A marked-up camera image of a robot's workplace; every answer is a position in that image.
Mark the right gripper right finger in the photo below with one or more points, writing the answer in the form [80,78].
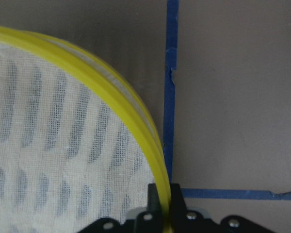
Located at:
[182,219]

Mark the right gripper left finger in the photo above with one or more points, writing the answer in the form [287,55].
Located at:
[150,220]

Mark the yellow steamer basket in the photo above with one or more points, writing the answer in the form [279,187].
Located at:
[76,141]

